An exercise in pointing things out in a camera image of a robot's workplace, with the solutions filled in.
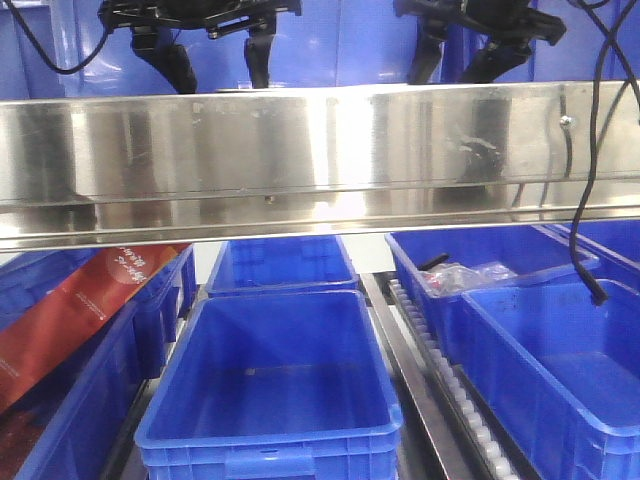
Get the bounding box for clear plastic bags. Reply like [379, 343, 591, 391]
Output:
[421, 262, 517, 298]

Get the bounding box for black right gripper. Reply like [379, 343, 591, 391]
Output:
[393, 0, 566, 85]

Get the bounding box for large blue crate upper right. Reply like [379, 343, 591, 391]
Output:
[435, 1, 639, 83]

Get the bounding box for black handle in bin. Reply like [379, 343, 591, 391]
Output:
[419, 253, 450, 271]

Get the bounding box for blue bin right back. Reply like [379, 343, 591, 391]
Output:
[386, 226, 577, 364]

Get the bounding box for blue bin centre back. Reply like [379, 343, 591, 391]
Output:
[204, 235, 358, 298]

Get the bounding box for large blue crate upper left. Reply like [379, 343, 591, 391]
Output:
[1, 1, 79, 100]

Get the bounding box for blue bin left front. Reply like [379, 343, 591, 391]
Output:
[0, 299, 144, 480]

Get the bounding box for blue bin far right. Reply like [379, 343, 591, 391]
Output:
[542, 219, 640, 291]

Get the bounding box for blue bin centre front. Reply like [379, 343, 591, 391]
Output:
[135, 291, 403, 479]

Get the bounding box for black hanging cable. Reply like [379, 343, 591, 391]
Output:
[569, 0, 640, 306]

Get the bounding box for red printed carton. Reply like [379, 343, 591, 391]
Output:
[1, 243, 189, 411]

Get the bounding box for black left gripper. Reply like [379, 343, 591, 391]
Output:
[98, 0, 302, 94]

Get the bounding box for white roller track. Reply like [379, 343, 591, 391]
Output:
[389, 278, 535, 479]

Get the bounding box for blue bin right front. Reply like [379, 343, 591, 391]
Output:
[462, 280, 639, 479]

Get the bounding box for large blue crate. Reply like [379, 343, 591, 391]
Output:
[74, 0, 451, 96]
[435, 1, 639, 83]
[1, 1, 79, 100]

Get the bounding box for blue bin left back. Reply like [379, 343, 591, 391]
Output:
[1, 246, 197, 379]

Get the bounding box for stainless steel shelf rail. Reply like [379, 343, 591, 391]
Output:
[1, 81, 639, 252]

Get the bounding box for black thin cable left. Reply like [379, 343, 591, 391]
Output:
[9, 0, 114, 76]

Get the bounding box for large blue crate upper centre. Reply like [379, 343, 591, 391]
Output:
[74, 0, 451, 96]

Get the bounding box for blue bin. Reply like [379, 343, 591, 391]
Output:
[135, 291, 403, 479]
[542, 219, 640, 291]
[0, 299, 144, 480]
[204, 235, 358, 298]
[1, 246, 197, 379]
[386, 226, 577, 364]
[462, 280, 639, 479]

